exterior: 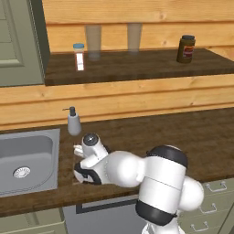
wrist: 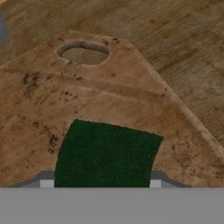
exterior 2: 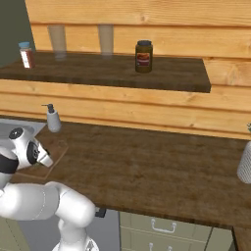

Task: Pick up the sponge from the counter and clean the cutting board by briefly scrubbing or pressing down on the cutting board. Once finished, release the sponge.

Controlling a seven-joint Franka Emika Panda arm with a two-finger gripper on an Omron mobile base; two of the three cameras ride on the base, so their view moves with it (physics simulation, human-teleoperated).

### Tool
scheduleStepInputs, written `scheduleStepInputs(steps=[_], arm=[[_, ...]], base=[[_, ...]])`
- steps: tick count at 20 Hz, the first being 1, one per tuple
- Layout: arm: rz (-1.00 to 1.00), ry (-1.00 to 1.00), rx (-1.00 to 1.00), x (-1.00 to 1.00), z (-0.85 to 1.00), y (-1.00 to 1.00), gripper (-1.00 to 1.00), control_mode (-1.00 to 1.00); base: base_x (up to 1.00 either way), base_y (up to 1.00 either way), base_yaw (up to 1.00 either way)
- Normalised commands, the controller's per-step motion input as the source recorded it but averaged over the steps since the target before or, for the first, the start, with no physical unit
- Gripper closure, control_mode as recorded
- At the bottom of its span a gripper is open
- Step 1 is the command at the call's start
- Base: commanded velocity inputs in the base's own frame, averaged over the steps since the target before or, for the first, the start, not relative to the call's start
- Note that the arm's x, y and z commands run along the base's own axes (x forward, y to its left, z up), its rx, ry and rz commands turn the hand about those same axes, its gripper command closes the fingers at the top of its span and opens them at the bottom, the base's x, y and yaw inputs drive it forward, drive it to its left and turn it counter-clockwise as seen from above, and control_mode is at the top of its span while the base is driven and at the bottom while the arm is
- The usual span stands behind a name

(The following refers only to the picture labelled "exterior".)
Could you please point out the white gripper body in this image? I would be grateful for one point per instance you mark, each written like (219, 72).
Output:
(78, 151)

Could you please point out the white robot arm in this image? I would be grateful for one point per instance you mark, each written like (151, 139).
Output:
(161, 179)

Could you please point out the grey soap dispenser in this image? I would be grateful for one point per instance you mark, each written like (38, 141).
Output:
(74, 124)

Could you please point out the grey steel sink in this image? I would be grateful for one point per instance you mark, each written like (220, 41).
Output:
(29, 158)

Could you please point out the grey dishwasher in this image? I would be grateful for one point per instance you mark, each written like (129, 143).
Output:
(103, 221)

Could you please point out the grey-green base cupboard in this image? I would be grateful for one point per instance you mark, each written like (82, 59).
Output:
(30, 224)

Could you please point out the white bottle with blue lid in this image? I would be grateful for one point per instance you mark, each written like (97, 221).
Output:
(79, 58)

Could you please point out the dark wooden shelf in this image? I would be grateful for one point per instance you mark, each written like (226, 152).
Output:
(137, 65)

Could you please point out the tall clear drinking glass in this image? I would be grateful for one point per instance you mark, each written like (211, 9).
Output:
(134, 36)
(93, 41)

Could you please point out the dark jar with red label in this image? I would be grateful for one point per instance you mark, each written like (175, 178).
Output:
(186, 48)

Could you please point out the grey-green drawer front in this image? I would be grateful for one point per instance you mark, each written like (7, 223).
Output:
(224, 208)
(213, 221)
(227, 195)

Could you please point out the grey-green wall cupboard door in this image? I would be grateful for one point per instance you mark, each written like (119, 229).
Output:
(15, 42)

